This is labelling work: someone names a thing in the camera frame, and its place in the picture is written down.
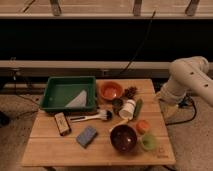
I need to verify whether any yellow banana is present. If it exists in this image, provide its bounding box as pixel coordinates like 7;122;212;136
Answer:
109;119;129;132

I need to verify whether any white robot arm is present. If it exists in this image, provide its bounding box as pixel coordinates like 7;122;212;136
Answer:
160;56;213;107

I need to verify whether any green plastic tray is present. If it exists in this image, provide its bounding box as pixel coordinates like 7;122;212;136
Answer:
40;76;96;112

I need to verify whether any orange bowl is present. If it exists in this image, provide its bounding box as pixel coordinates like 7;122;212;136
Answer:
99;81;123;101

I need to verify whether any brown pine cone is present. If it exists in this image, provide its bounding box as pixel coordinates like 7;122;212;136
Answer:
124;86;137;99

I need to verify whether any white dish brush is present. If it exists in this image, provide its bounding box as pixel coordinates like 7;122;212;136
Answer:
69;109;112;122

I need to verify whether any white triangular cloth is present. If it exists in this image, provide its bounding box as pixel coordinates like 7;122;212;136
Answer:
67;90;87;107

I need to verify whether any white cup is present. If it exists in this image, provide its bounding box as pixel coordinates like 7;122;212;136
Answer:
119;99;136;120

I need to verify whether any green cucumber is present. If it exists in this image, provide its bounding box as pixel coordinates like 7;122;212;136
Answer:
133;99;143;119

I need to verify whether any wooden table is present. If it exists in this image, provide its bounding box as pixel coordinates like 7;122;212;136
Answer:
22;79;176;167

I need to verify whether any orange round fruit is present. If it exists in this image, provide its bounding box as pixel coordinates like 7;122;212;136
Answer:
136;120;150;134

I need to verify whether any dark brown bowl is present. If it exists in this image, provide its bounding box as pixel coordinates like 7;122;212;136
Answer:
110;125;137;153

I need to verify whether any blue sponge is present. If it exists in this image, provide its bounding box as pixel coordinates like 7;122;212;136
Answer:
76;126;98;148

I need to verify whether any brown rectangular box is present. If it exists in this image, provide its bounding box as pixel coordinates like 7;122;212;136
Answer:
54;113;71;136

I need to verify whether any green cup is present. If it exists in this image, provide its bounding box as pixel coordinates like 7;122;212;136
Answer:
140;133;157;151

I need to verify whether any black cable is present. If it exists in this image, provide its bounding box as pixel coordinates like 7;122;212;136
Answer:
119;9;157;75

